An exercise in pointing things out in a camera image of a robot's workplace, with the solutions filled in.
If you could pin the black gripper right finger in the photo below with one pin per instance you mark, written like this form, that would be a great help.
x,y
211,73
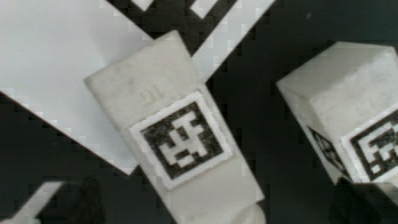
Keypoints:
x,y
364,203

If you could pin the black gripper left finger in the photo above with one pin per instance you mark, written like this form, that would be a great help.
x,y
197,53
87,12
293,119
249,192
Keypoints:
x,y
64,203

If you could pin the white table leg three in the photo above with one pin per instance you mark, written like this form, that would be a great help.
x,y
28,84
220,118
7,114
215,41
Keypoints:
x,y
339,91

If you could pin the white table leg one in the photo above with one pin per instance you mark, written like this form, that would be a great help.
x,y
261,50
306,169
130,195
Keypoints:
x,y
160,108

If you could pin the white marker sheet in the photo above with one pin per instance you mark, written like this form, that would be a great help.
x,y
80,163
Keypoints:
x,y
68,36

